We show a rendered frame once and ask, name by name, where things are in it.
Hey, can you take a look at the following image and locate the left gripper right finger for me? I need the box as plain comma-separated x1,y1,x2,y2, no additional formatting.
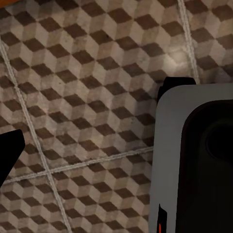
217,129,233,168

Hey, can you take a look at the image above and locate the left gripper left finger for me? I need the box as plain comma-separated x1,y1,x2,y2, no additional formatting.
0,129,25,187

